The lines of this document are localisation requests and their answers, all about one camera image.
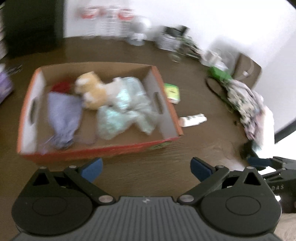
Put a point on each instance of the middle clear water bottle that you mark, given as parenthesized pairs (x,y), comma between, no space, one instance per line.
(107,21)

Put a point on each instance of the black hair band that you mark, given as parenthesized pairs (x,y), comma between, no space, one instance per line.
(216,88)

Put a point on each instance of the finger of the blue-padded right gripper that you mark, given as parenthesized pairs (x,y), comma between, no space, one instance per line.
(211,179)

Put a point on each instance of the translucent plastic bag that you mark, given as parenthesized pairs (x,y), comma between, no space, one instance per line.
(127,104)

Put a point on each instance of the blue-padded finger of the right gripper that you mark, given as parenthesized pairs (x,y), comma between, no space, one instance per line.
(259,163)

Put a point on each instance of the clear glass cup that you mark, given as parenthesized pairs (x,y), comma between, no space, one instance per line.
(181,48)

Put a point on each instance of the left clear water bottle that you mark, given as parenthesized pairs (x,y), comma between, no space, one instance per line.
(88,16)

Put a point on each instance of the red item in box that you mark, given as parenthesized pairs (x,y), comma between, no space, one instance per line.
(65,87)

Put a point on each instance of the orange cardboard box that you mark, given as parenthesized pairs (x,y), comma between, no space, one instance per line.
(34,130)

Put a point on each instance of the green tissue packet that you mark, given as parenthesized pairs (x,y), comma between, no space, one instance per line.
(172,93)

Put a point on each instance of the small white tube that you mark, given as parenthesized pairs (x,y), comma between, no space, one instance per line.
(192,120)

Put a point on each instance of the white robot-shaped speaker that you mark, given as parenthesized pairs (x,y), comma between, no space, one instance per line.
(138,29)

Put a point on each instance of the clear water bottle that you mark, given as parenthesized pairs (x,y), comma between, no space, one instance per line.
(88,16)
(107,21)
(125,17)

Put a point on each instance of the brown cardboard piece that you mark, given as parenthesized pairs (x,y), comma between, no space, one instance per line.
(246,71)

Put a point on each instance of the purple drawstring cloth pouch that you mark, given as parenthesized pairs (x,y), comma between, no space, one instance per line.
(64,113)

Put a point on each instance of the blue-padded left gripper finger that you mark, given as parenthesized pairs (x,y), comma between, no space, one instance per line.
(83,178)

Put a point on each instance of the white power strip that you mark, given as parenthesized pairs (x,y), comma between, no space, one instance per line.
(213,59)

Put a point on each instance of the white metal tin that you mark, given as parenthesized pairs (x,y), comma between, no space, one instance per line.
(168,39)

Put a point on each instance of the floral cloth pile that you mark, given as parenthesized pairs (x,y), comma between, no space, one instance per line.
(257,119)

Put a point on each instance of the beige plush toy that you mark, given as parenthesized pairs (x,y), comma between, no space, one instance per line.
(95,93)

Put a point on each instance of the green rectangular case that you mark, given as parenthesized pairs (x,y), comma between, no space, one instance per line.
(219,74)

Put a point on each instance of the right clear water bottle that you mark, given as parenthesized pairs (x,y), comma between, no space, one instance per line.
(125,17)

